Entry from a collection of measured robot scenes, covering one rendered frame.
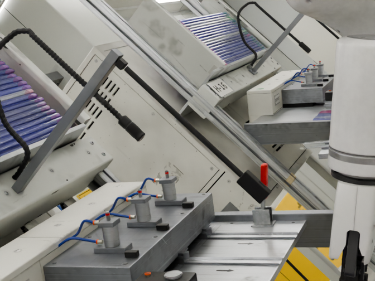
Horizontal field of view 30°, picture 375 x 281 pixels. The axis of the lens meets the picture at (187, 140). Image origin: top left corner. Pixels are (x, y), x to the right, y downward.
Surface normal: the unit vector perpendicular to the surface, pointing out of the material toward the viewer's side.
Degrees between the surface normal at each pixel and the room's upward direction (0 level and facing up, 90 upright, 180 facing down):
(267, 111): 90
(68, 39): 90
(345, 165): 72
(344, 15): 135
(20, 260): 43
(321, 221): 90
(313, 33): 90
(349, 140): 76
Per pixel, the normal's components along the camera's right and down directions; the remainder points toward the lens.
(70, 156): 0.59, -0.70
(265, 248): -0.13, -0.97
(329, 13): 0.08, 0.97
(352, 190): -0.23, 0.04
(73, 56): -0.35, 0.22
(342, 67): -0.91, 0.08
